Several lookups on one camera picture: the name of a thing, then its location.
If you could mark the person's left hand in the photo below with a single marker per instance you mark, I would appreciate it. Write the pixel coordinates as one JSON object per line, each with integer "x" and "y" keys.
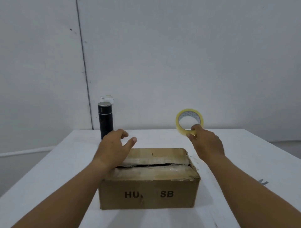
{"x": 111, "y": 148}

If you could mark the person's right hand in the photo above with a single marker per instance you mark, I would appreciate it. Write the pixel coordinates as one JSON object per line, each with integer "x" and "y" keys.
{"x": 208, "y": 143}

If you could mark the person's right fingers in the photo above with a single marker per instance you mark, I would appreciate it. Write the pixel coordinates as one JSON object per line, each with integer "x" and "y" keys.
{"x": 195, "y": 130}

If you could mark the person's left thumb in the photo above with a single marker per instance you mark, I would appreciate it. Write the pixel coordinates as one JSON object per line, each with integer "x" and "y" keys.
{"x": 130, "y": 143}

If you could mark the yellowish clear tape roll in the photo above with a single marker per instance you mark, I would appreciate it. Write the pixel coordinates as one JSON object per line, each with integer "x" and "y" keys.
{"x": 178, "y": 122}

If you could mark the person's left forearm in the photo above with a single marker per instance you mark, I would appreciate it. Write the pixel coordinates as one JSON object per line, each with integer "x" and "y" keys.
{"x": 63, "y": 197}

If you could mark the person's right forearm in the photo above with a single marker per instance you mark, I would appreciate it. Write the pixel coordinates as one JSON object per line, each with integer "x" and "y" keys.
{"x": 254, "y": 195}

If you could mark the black thermos flask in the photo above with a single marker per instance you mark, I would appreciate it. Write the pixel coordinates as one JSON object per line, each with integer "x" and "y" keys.
{"x": 105, "y": 119}

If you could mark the brown cardboard box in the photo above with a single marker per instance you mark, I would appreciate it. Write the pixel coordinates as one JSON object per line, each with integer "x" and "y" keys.
{"x": 148, "y": 185}

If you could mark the white pipe along wall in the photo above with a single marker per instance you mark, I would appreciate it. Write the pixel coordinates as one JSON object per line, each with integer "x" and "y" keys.
{"x": 25, "y": 151}

